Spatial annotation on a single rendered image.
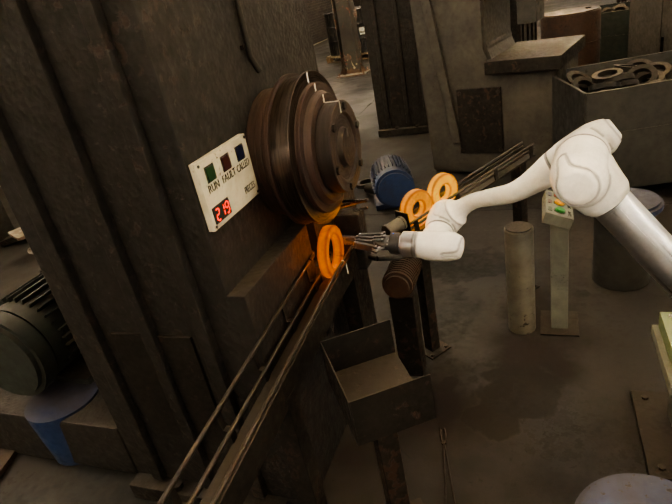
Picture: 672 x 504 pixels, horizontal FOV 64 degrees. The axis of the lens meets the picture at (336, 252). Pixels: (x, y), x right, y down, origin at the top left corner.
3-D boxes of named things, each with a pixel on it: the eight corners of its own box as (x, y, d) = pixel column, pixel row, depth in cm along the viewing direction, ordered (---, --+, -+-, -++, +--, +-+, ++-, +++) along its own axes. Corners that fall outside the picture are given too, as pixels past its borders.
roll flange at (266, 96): (261, 250, 166) (219, 97, 145) (314, 192, 205) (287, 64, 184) (290, 250, 162) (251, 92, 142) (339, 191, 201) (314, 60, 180)
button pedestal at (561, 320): (540, 338, 241) (538, 212, 214) (540, 308, 261) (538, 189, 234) (579, 340, 235) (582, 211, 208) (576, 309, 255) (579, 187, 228)
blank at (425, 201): (395, 198, 213) (401, 200, 210) (423, 181, 219) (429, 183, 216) (403, 232, 220) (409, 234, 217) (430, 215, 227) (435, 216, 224)
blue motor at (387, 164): (377, 217, 394) (370, 173, 379) (371, 191, 445) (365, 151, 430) (419, 210, 392) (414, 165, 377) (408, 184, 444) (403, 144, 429)
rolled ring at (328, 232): (338, 215, 189) (329, 216, 190) (321, 239, 174) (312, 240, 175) (347, 261, 197) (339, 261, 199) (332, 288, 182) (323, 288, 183)
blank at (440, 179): (422, 182, 219) (428, 183, 216) (449, 165, 225) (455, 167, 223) (429, 215, 226) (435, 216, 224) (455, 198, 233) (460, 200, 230)
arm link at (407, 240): (420, 250, 191) (403, 248, 193) (419, 226, 187) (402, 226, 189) (415, 262, 184) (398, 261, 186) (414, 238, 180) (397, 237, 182)
